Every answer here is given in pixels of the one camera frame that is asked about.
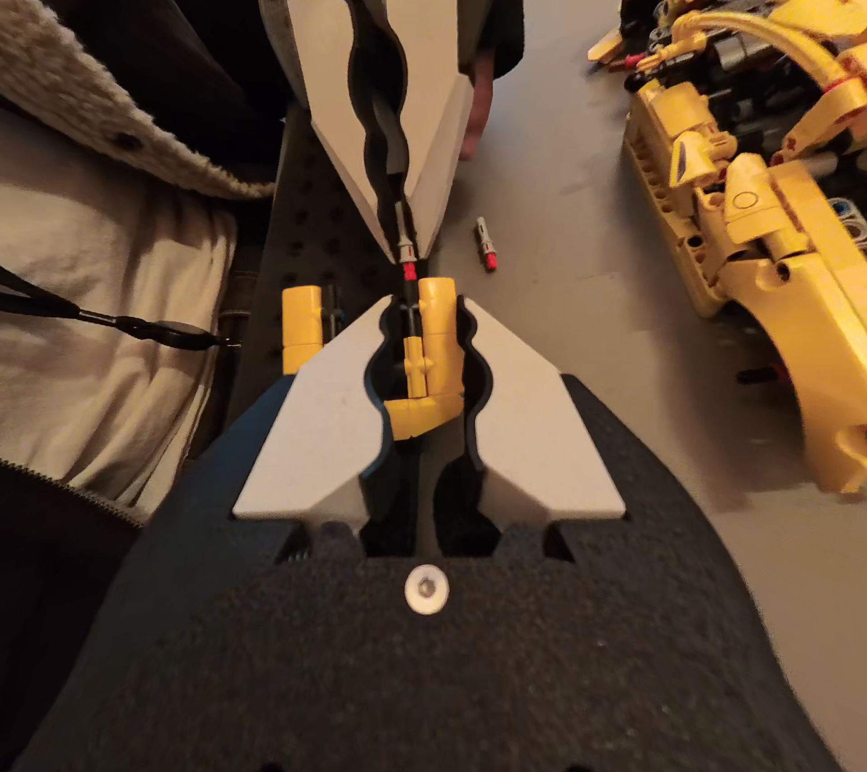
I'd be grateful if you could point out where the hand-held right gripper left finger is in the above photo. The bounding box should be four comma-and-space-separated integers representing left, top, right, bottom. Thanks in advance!
232, 295, 397, 539

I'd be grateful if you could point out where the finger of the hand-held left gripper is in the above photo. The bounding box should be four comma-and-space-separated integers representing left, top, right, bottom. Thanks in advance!
385, 0, 475, 261
286, 0, 402, 263

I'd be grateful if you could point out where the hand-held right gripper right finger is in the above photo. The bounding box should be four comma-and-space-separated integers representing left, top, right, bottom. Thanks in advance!
455, 295, 627, 536

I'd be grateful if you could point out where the person's white shirt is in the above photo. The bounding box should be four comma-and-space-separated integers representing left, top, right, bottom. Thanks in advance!
0, 108, 238, 522

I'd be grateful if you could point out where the person's left hand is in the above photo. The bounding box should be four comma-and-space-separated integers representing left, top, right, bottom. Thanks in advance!
459, 56, 497, 161

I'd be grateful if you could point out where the dark perforated foam pad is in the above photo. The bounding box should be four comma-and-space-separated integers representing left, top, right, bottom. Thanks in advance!
227, 102, 407, 421

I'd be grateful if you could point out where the yellow black brick subassembly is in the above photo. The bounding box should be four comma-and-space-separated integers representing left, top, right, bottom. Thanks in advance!
281, 276, 470, 442

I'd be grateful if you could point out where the black lanyard strap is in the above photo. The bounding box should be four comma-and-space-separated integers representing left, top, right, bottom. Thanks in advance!
0, 266, 241, 352

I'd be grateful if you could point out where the yellow toy brick car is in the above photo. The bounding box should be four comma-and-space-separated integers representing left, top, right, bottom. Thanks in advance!
586, 0, 867, 495

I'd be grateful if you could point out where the grey desk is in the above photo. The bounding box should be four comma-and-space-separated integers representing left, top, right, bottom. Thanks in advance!
406, 0, 867, 772

